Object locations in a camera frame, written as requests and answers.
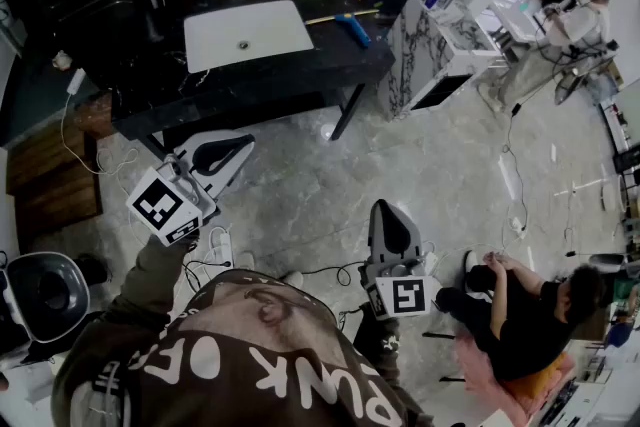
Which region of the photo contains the person's brown printed hoodie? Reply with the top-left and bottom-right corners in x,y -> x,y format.
49,267 -> 434,427

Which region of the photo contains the person's left forearm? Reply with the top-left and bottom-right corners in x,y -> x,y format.
107,227 -> 201,331

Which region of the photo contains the white power strip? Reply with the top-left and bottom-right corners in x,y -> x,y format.
208,227 -> 235,267

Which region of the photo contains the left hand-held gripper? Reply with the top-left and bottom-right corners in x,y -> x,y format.
125,129 -> 255,246

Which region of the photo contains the black marble vanity counter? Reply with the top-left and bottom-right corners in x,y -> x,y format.
64,0 -> 396,156

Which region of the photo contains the wooden cabinet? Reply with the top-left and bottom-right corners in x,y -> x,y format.
4,94 -> 104,241

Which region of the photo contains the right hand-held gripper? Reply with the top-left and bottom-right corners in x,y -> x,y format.
358,198 -> 441,321

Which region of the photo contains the person's right forearm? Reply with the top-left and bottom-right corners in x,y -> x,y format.
352,309 -> 401,364

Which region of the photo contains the white sink basin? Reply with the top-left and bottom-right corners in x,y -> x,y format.
183,0 -> 315,75

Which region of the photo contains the blue squeegee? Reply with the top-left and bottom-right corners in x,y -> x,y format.
303,8 -> 381,49

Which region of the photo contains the pink stool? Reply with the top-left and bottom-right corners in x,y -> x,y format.
452,332 -> 576,427

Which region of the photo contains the white marble cabinet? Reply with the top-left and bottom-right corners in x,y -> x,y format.
377,0 -> 506,121

